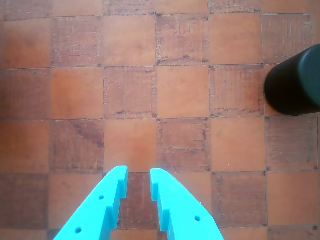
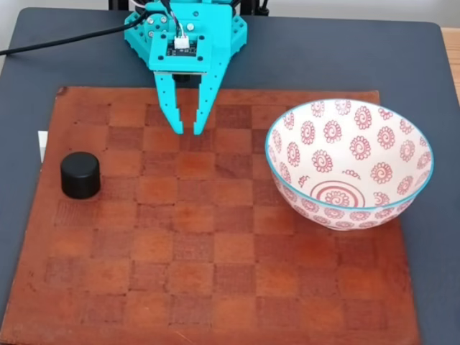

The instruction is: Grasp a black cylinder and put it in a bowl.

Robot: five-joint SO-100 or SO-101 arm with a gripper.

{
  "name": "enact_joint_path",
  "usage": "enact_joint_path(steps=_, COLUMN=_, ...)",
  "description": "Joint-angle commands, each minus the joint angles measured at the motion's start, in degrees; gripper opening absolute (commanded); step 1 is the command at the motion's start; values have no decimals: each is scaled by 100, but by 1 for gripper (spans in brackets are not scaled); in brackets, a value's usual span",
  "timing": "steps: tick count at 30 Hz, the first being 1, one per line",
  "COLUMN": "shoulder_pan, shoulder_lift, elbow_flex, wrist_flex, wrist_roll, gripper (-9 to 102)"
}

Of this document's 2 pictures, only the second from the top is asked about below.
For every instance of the black cylinder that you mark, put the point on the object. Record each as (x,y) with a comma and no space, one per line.
(80,176)

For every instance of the black table clamp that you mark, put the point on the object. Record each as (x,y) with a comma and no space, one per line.
(261,7)

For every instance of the white bowl with red flowers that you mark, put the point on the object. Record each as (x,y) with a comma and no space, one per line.
(345,169)

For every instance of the teal camera box with circuit board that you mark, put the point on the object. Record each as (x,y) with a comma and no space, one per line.
(181,59)

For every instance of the brown wooden chessboard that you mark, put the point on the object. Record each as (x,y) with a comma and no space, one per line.
(201,258)

